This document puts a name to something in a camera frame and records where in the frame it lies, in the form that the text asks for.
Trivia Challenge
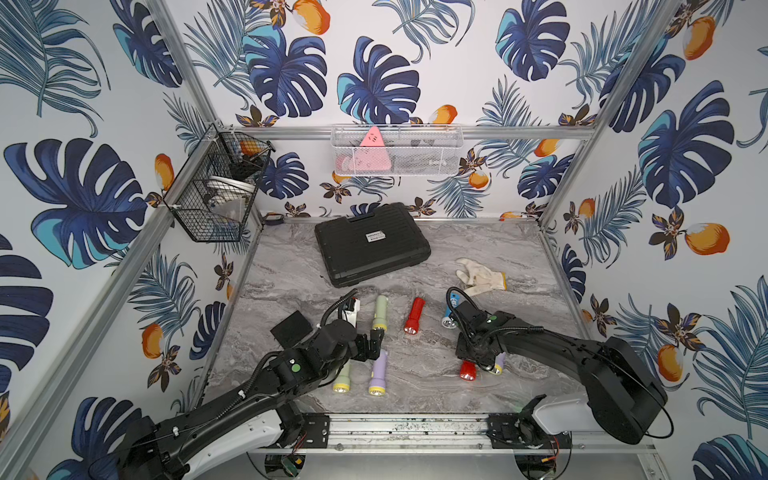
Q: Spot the black plastic tool case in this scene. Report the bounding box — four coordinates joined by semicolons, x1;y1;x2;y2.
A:
314;202;431;288

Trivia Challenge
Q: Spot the blue flashlight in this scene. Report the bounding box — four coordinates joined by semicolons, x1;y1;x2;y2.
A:
441;292;461;329

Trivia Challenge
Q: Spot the small black box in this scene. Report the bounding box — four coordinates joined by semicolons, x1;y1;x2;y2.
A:
270;310;313;349

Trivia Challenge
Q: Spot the pink triangle item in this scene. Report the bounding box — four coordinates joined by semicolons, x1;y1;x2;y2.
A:
351;126;392;173

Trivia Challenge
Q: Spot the green flashlight back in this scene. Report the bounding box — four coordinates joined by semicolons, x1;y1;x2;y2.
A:
372;295;389;332

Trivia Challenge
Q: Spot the purple flashlight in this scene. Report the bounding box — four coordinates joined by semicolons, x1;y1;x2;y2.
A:
368;350;388;396
489;352;506;375

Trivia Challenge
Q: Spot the green flashlight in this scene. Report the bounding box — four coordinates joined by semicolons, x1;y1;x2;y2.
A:
333;363;351;393
372;295;389;332

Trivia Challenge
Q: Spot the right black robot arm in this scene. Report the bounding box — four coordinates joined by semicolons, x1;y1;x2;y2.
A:
446;287;668;445

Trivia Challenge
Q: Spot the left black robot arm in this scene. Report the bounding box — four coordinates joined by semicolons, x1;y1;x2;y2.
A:
114;290;380;479

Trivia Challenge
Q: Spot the red flashlight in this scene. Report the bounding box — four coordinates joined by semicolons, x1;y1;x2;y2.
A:
403;297;425;335
459;360;477;382
344;298;361;327

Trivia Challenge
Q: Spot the purple flashlight front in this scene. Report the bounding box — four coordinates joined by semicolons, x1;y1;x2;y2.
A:
368;350;388;396

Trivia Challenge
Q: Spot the white work glove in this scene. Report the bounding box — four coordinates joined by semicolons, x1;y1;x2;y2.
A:
456;258;507;297

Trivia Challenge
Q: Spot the dark tape roll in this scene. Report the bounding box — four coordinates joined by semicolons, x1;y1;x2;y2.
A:
263;213;285;226

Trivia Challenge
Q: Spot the purple flashlight right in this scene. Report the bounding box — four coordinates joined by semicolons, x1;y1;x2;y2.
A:
489;352;506;375

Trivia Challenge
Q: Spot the green flashlight front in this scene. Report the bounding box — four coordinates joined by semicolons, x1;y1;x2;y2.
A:
333;363;351;393

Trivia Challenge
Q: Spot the black wire basket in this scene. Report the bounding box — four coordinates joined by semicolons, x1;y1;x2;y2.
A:
162;125;275;243

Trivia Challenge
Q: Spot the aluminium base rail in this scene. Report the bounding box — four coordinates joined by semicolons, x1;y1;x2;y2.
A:
161;412;637;457

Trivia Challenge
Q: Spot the clear wall shelf basket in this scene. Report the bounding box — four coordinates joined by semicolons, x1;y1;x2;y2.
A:
330;125;464;177

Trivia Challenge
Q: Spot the red flashlight front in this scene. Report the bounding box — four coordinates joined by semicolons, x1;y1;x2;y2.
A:
459;360;477;382

